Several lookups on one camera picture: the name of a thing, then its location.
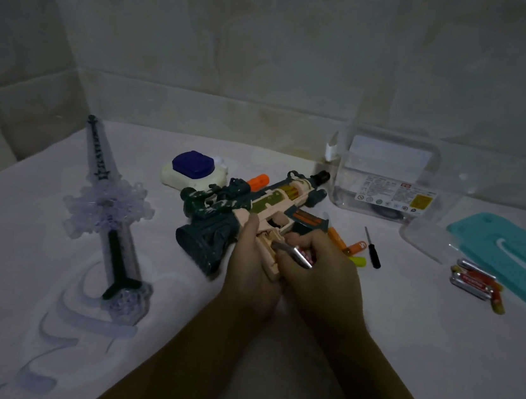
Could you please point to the person's left hand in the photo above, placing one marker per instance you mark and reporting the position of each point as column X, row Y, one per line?
column 248, row 281

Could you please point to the teal plastic lid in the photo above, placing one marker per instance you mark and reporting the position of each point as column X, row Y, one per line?
column 514, row 259

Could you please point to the clear plastic toy sword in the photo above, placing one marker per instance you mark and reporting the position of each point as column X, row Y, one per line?
column 111, row 209

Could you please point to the camouflage green beige toy gun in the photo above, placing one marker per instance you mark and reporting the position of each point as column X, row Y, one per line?
column 216, row 210

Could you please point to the clear plastic tray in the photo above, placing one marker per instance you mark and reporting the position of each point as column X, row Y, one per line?
column 425, row 240

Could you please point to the person's left forearm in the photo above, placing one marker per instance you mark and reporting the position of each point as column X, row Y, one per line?
column 184, row 369

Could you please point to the white patterned tablecloth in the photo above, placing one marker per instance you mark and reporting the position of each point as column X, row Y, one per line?
column 416, row 350

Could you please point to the person's right thumb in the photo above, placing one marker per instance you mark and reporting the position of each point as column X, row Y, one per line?
column 290, row 273

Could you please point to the person's right forearm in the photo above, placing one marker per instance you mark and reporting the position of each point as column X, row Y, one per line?
column 378, row 393

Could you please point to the clear plastic storage box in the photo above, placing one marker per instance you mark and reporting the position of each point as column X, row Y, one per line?
column 390, row 179

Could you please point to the person's left thumb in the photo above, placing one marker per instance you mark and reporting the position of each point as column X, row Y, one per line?
column 249, row 233

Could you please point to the white toy with blue button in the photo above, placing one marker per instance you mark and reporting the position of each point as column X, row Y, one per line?
column 193, row 169

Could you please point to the person's right hand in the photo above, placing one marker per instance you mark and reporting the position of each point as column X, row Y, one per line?
column 328, row 291

